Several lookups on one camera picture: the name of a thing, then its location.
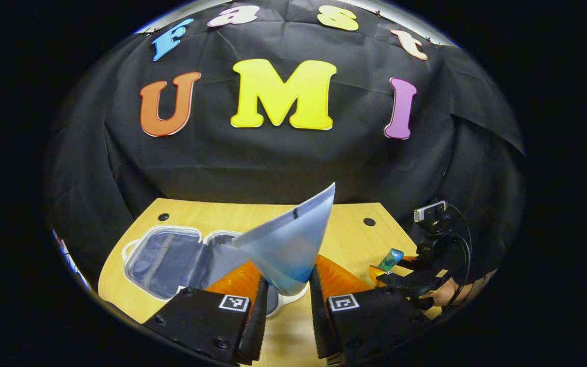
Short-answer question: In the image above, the clear bottle with blue cap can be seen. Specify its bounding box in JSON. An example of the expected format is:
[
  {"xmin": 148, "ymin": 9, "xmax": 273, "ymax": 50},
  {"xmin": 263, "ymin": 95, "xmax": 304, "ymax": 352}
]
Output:
[{"xmin": 378, "ymin": 248, "xmax": 405, "ymax": 272}]

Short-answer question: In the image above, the black backdrop cloth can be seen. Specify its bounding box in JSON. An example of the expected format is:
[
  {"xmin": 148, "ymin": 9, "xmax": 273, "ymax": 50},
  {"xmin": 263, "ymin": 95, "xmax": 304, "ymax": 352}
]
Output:
[{"xmin": 44, "ymin": 0, "xmax": 526, "ymax": 286}]

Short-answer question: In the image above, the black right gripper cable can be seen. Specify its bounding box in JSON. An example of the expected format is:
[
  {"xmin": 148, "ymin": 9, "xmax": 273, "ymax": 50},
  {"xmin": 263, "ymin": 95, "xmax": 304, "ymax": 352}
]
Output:
[{"xmin": 446, "ymin": 204, "xmax": 473, "ymax": 306}]

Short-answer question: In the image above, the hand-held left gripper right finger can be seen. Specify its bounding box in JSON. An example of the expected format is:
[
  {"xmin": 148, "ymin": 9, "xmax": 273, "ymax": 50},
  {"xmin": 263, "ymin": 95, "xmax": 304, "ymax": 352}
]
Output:
[{"xmin": 310, "ymin": 255, "xmax": 432, "ymax": 366}]

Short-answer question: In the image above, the white suitcase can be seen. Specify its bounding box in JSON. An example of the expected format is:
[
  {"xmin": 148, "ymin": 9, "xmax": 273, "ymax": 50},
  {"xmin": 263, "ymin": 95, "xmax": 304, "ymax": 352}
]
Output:
[{"xmin": 122, "ymin": 225, "xmax": 309, "ymax": 319}]

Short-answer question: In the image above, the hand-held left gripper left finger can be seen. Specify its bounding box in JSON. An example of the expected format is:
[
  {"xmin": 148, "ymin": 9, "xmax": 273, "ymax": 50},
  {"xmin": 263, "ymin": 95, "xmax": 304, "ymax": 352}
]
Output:
[{"xmin": 143, "ymin": 261, "xmax": 270, "ymax": 365}]

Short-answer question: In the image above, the blue and white panel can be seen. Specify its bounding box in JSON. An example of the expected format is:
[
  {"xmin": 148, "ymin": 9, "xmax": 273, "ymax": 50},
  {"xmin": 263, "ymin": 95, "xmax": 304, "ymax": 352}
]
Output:
[{"xmin": 51, "ymin": 229, "xmax": 91, "ymax": 290}]

